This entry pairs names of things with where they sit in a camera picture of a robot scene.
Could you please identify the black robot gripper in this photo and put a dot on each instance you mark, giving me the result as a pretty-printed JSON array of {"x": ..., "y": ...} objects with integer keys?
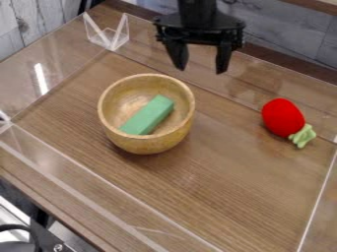
[{"x": 221, "y": 32}]

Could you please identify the clear acrylic corner bracket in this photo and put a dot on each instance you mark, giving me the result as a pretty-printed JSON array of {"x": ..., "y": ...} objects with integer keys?
[{"x": 110, "y": 39}]

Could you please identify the black equipment lower left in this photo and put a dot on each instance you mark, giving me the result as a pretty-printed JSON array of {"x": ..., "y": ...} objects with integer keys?
[{"x": 27, "y": 236}]

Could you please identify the wooden bowl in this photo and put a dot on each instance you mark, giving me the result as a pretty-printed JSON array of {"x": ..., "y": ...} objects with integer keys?
[{"x": 122, "y": 100}]

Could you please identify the green rectangular block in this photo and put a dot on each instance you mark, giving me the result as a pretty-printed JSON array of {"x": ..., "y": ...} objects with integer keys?
[{"x": 149, "y": 117}]

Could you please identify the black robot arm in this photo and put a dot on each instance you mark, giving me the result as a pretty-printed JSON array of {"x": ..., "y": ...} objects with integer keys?
[{"x": 197, "y": 12}]

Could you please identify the clear acrylic tray wall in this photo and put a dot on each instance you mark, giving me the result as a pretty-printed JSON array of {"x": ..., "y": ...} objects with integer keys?
[{"x": 233, "y": 190}]

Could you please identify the red plush strawberry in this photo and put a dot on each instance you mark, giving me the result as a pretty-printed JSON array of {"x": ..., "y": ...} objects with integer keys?
[{"x": 285, "y": 122}]

